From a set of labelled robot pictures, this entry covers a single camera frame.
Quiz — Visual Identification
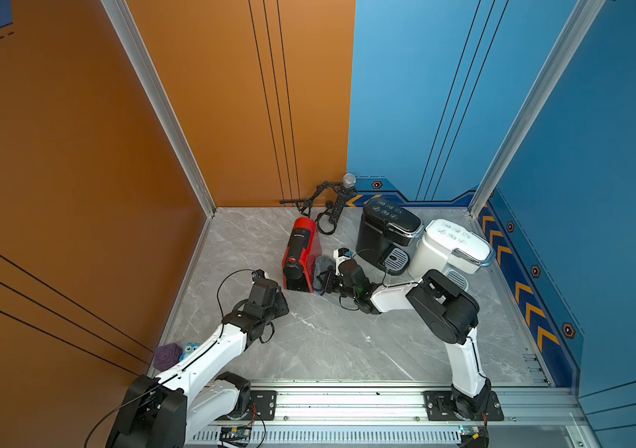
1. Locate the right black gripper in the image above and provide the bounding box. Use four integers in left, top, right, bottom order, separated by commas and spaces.
313, 270, 358, 302

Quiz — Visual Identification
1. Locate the red coffee machine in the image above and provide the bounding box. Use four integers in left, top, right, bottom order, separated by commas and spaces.
282, 217, 322, 293

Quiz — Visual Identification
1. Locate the microphone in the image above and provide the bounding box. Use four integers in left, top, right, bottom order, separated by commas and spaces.
279, 173, 358, 235

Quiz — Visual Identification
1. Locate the black coffee machine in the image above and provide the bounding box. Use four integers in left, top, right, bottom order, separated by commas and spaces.
356, 197, 424, 276

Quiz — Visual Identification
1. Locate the white coffee machine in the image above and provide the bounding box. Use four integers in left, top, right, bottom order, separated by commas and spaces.
407, 218, 496, 290

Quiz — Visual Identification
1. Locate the grey blue cleaning cloth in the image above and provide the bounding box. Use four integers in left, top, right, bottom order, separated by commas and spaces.
312, 256, 335, 295

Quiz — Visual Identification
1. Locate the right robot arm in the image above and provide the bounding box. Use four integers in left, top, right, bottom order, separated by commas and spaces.
316, 259, 492, 420

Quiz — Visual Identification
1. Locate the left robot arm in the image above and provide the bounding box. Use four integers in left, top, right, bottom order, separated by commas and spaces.
105, 270, 289, 447

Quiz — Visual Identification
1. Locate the blue owl toy block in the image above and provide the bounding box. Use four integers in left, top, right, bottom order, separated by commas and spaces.
179, 343, 200, 361

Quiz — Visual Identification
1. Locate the purple cube toy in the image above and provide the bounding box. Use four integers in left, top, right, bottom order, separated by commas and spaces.
152, 343, 184, 371

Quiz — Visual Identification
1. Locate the left green circuit board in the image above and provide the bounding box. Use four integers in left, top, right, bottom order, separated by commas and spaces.
217, 426, 253, 448

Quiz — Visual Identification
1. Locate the green circuit board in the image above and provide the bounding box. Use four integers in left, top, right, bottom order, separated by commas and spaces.
217, 426, 253, 448
457, 427, 490, 448

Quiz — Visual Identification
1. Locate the right green circuit board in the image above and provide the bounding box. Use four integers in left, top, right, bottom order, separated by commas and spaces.
457, 427, 490, 448

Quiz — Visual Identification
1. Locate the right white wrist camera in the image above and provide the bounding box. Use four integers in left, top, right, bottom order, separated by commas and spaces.
333, 248, 353, 276

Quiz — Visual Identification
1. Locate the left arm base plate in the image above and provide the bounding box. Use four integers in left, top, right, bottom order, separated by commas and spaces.
220, 389, 278, 422

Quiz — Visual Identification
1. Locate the aluminium mounting rail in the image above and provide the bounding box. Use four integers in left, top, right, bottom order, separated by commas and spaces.
188, 383, 599, 447

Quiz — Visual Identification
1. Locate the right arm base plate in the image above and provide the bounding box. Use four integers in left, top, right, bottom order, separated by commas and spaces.
423, 390, 505, 423

